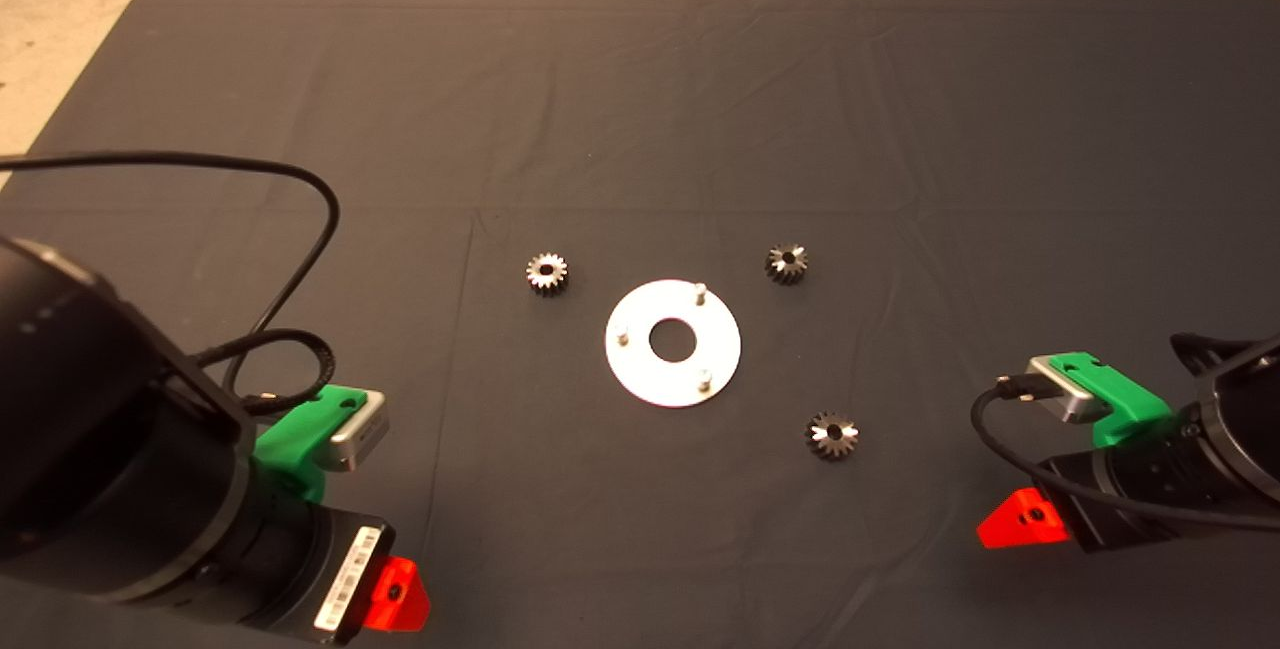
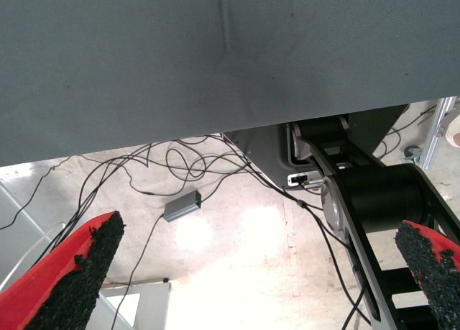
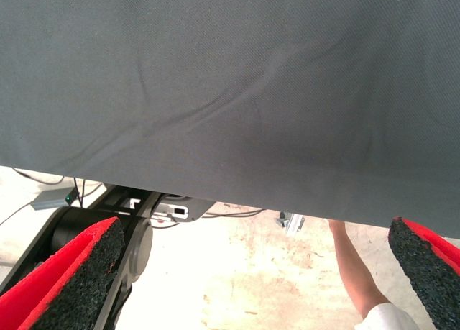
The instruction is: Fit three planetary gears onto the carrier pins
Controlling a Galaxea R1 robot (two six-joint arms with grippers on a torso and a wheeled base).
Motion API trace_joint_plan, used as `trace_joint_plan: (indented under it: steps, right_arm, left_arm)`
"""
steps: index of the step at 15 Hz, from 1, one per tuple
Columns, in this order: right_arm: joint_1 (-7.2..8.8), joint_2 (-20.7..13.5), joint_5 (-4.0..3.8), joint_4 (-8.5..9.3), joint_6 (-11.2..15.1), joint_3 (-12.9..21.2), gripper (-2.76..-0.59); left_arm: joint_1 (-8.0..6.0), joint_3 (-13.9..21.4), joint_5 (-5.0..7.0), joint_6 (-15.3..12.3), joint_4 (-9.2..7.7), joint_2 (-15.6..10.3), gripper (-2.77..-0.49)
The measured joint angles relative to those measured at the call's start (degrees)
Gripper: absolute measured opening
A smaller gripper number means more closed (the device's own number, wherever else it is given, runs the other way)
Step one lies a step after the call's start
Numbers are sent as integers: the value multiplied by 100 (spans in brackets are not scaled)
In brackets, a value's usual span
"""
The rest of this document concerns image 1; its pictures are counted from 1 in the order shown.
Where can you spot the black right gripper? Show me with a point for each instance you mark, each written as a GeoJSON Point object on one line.
{"type": "Point", "coordinates": [1150, 469]}

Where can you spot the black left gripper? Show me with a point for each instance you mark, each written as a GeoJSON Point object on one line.
{"type": "Point", "coordinates": [300, 569]}

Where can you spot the small steel planetary gear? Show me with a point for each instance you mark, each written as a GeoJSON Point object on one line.
{"type": "Point", "coordinates": [831, 436]}
{"type": "Point", "coordinates": [787, 262]}
{"type": "Point", "coordinates": [547, 274]}

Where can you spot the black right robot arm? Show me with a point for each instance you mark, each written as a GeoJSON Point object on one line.
{"type": "Point", "coordinates": [1250, 429]}

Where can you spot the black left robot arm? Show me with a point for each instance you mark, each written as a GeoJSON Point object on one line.
{"type": "Point", "coordinates": [100, 429]}

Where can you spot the round metal carrier plate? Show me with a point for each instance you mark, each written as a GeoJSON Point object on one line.
{"type": "Point", "coordinates": [640, 369]}

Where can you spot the dark grey table cloth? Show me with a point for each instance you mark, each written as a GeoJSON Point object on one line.
{"type": "Point", "coordinates": [640, 79]}

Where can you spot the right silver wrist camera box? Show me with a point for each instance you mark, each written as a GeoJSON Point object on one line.
{"type": "Point", "coordinates": [1065, 399]}

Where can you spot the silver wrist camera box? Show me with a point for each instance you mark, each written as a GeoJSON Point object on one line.
{"type": "Point", "coordinates": [1065, 399]}
{"type": "Point", "coordinates": [358, 434]}

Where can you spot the right green camera mount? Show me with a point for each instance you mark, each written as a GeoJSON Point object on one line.
{"type": "Point", "coordinates": [1125, 394]}

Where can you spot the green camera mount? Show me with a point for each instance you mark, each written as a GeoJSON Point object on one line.
{"type": "Point", "coordinates": [1125, 394]}
{"type": "Point", "coordinates": [295, 439]}

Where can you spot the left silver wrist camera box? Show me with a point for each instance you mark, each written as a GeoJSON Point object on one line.
{"type": "Point", "coordinates": [358, 434]}

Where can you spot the left green camera mount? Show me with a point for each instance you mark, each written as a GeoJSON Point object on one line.
{"type": "Point", "coordinates": [295, 439]}

